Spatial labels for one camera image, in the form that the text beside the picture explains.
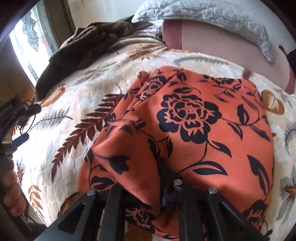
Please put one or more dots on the grey quilted pillow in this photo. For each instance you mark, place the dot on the grey quilted pillow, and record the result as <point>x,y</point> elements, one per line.
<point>223,14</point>

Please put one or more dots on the dark brown fleece blanket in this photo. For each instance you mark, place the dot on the dark brown fleece blanket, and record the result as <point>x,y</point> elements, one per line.
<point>81,49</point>

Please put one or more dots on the purple satin cloth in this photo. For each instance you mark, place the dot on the purple satin cloth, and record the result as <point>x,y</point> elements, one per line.
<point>148,30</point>

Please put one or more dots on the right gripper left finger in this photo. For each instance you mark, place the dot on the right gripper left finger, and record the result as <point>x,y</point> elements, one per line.
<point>94,216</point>

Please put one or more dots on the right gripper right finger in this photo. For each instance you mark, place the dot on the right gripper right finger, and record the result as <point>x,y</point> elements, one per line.
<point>207,211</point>

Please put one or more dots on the orange black floral garment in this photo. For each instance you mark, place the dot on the orange black floral garment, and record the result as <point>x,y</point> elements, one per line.
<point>212,132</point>

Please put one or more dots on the cream leaf-pattern plush blanket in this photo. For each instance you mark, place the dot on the cream leaf-pattern plush blanket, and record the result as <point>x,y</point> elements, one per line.
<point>62,133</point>

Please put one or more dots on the left hand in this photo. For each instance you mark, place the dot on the left hand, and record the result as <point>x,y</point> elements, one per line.
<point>13,198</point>

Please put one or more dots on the pink bed sheet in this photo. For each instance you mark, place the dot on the pink bed sheet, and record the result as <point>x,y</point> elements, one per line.
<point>211,40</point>

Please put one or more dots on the window with floral decal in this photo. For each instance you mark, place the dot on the window with floral decal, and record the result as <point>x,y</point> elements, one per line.
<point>33,42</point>

